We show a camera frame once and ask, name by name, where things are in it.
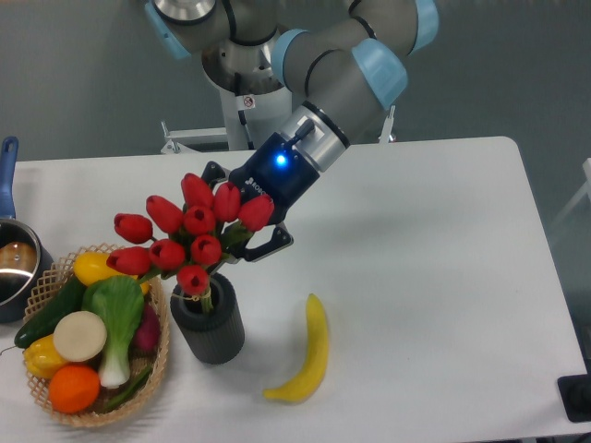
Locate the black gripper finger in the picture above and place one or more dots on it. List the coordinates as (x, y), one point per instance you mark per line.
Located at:
(280, 239)
(214, 174)

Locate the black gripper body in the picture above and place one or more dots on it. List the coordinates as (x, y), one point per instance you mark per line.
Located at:
(277, 171)

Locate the red tulip bouquet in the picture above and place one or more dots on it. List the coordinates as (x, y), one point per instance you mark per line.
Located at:
(187, 242)

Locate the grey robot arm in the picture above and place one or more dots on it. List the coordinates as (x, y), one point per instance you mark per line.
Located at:
(295, 98)

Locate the dark grey ribbed vase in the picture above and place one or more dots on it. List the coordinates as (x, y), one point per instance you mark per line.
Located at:
(214, 338)

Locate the yellow banana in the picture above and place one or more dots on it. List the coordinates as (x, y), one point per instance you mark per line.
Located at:
(308, 379)

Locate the yellow squash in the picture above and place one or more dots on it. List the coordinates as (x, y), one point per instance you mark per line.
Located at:
(90, 267)

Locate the green bok choy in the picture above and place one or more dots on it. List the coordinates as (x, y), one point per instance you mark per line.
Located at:
(119, 302)

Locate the purple red radish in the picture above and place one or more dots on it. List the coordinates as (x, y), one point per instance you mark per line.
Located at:
(148, 333)

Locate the green cucumber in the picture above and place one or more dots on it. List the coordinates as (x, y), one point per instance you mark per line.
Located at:
(68, 300)

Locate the woven wicker basket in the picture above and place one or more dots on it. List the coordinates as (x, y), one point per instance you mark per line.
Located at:
(47, 286)

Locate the green bean pod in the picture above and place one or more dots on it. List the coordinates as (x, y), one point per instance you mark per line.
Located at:
(129, 391)

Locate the yellow bell pepper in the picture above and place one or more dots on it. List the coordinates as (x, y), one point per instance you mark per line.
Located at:
(42, 359)

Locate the orange fruit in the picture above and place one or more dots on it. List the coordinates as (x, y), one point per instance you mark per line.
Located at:
(74, 388)

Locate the black device at table edge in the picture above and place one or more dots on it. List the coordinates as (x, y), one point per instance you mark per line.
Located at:
(575, 397)

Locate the white metal base frame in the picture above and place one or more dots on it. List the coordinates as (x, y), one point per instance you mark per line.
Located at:
(216, 139)

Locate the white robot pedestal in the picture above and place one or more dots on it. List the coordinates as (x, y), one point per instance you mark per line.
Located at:
(254, 102)

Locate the blue handled saucepan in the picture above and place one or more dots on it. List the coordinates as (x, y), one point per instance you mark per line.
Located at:
(23, 257)

